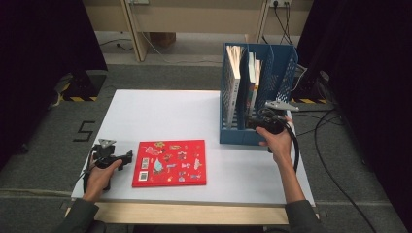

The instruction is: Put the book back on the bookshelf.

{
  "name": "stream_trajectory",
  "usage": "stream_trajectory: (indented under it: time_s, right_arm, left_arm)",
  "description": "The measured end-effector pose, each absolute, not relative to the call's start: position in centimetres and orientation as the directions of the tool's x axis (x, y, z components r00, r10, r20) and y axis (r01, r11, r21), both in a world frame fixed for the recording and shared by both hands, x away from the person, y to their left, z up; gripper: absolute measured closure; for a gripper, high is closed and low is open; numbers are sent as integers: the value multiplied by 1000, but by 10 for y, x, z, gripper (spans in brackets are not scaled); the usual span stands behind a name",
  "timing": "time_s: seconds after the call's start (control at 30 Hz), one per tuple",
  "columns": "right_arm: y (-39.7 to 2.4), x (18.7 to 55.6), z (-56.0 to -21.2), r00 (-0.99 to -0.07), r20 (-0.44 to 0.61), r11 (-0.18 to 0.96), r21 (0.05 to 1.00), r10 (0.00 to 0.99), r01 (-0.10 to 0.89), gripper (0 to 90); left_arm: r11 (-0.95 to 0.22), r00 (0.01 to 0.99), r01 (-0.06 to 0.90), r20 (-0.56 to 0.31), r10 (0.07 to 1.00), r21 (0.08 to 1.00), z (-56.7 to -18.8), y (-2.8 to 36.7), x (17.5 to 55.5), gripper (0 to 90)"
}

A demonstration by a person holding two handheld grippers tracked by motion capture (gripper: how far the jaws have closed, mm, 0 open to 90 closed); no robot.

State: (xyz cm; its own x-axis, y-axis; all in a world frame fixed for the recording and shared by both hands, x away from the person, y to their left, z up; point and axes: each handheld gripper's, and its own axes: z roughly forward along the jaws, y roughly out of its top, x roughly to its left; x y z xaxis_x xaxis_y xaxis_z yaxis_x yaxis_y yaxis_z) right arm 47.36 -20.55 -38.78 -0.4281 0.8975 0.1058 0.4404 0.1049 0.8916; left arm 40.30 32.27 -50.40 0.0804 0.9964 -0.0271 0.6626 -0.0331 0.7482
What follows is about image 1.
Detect blue illustrated book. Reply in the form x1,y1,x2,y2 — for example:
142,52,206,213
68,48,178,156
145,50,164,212
246,51,258,115

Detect blue file rack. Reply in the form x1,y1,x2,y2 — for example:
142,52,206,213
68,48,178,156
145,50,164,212
219,42,299,147

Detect person's left hand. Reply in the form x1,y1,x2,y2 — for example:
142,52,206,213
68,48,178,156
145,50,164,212
82,154,123,203

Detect black socket cables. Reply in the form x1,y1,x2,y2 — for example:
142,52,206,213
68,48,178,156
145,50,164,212
261,2,295,46

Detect light wooden desk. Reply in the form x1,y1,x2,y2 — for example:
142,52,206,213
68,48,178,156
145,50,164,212
81,0,315,63

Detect white book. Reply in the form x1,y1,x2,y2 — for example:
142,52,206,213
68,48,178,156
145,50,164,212
224,45,243,128

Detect short black floor cable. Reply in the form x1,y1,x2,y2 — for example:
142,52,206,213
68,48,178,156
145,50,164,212
97,38,134,51

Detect black stand base hazard tape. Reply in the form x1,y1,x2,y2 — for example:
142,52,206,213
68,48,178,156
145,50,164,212
290,69,332,105

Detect brown cardboard box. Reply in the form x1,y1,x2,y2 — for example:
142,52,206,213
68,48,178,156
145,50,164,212
150,32,178,49

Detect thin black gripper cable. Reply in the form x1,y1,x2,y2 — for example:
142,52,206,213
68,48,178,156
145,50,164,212
77,147,99,195

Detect white floor cable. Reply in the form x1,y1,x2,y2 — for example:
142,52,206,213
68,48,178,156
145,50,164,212
141,32,224,65

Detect red book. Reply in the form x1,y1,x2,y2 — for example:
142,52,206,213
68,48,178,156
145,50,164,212
131,139,208,188

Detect black box with hazard tape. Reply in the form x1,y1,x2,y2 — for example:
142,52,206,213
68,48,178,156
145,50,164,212
59,69,109,103

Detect person's right hand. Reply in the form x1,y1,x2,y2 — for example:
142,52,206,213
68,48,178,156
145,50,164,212
256,116,294,166

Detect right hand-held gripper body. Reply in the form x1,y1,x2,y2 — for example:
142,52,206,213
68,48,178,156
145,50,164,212
258,100,300,135

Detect thick black gripper cable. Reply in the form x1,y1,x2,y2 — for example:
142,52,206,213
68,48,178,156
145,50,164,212
281,119,300,173

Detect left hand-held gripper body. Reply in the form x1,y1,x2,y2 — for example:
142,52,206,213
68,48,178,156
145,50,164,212
91,139,123,191

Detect black curtain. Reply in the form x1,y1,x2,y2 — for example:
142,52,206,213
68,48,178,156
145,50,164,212
295,0,412,224
0,0,109,169

